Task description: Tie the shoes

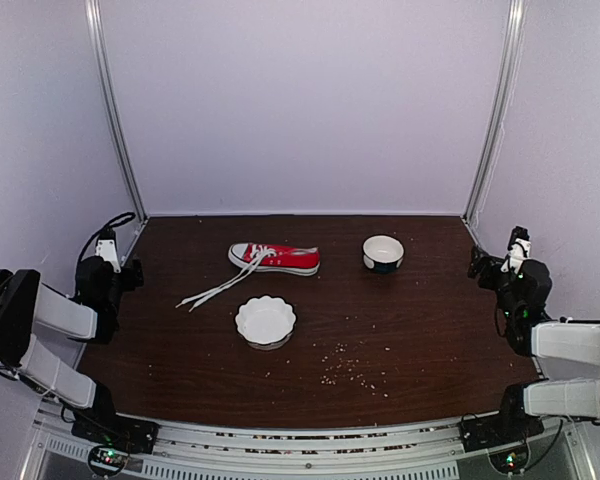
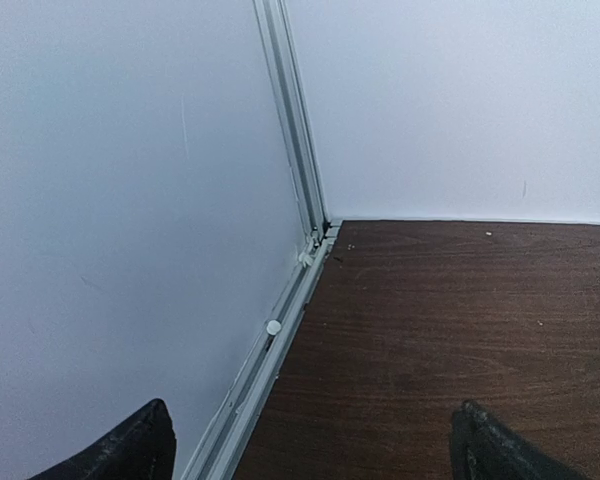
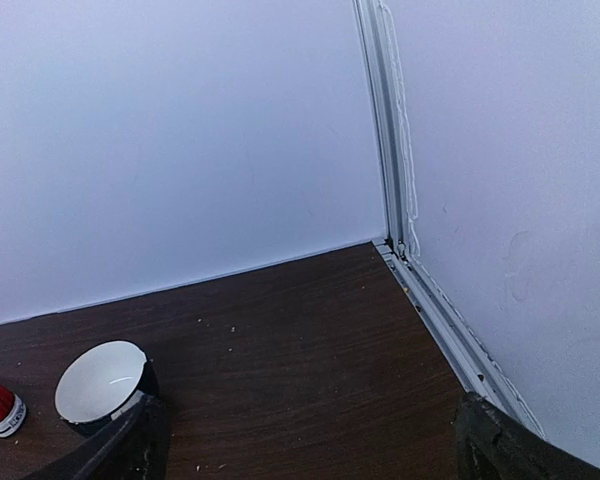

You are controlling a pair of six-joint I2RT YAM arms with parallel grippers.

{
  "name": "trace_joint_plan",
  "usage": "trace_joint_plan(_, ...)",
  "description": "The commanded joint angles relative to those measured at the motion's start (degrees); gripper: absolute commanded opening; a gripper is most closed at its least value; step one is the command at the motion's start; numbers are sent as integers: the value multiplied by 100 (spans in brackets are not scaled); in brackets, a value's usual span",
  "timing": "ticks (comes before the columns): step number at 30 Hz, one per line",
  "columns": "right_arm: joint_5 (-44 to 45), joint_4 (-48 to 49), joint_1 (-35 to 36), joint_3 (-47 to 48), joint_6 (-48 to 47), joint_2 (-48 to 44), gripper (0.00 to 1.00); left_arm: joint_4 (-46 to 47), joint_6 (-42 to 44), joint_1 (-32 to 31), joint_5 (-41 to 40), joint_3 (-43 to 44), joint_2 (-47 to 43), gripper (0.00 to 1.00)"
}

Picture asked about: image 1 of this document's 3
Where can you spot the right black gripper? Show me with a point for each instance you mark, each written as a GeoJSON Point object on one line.
{"type": "Point", "coordinates": [476, 266]}

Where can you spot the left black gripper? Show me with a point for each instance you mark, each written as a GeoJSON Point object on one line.
{"type": "Point", "coordinates": [132, 280]}

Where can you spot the white shoelace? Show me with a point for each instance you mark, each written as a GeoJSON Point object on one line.
{"type": "Point", "coordinates": [225, 286]}

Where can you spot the red canvas sneaker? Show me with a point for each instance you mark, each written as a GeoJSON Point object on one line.
{"type": "Point", "coordinates": [292, 260]}

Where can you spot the white scalloped bowl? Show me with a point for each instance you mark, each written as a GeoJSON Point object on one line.
{"type": "Point", "coordinates": [265, 323]}

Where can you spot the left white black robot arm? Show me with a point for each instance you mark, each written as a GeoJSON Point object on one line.
{"type": "Point", "coordinates": [90, 316]}

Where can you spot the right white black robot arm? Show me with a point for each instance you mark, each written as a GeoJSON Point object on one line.
{"type": "Point", "coordinates": [522, 286]}

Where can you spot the blue white polka-dot bowl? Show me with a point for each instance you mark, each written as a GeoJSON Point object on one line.
{"type": "Point", "coordinates": [382, 254]}

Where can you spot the scattered rice grains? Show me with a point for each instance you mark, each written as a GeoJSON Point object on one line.
{"type": "Point", "coordinates": [330, 354]}

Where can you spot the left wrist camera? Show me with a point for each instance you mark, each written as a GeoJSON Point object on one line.
{"type": "Point", "coordinates": [106, 248]}

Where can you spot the right aluminium frame post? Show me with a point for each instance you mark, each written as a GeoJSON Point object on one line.
{"type": "Point", "coordinates": [504, 85]}

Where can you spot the aluminium frame post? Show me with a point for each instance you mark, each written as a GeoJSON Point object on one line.
{"type": "Point", "coordinates": [97, 37]}
{"type": "Point", "coordinates": [504, 85]}

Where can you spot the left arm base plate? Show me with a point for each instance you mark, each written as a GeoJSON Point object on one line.
{"type": "Point", "coordinates": [130, 435]}

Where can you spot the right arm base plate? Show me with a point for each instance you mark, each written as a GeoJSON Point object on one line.
{"type": "Point", "coordinates": [491, 431]}

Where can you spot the front aluminium rail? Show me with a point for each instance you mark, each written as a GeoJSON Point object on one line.
{"type": "Point", "coordinates": [429, 450]}

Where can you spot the left aluminium frame post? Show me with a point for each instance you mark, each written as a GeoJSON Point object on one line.
{"type": "Point", "coordinates": [97, 37]}

